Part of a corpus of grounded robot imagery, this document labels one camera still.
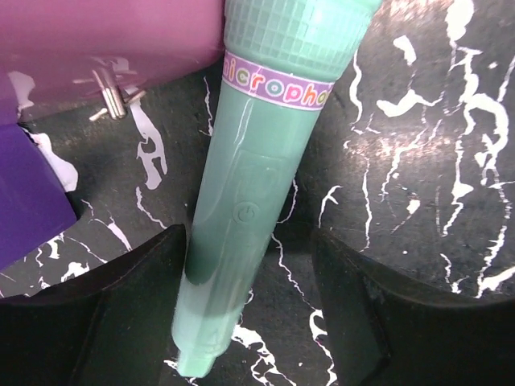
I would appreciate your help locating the pink metronome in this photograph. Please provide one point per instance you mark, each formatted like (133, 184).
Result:
(51, 51)

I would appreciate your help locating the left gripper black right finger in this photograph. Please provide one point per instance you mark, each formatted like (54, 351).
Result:
(386, 328)

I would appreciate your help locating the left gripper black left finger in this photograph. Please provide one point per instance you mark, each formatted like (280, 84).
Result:
(109, 326)

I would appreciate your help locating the teal plastic microphone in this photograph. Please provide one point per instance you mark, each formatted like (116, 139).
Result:
(281, 61)

